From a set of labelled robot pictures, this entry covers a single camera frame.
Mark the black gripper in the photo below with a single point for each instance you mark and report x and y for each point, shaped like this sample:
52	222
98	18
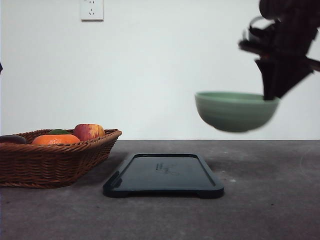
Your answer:
287	32

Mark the green ceramic bowl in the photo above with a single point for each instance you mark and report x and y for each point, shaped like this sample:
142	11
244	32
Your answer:
235	111

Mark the brown wicker basket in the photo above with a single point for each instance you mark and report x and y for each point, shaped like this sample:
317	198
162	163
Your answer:
51	158

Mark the black rectangular tray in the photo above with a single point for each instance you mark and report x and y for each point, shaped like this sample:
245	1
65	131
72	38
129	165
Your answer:
164	174

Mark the red yellow apple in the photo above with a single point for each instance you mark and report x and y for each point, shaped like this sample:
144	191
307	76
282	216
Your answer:
86	131

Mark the green avocado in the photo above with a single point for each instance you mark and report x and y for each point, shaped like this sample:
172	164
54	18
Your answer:
57	132

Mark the orange tangerine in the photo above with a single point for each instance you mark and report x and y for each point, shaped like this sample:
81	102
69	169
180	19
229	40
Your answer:
56	139

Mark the dark purple fruit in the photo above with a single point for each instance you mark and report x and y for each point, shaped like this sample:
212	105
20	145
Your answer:
12	139

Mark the white wall socket left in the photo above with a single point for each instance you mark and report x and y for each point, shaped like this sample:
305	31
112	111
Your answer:
91	10

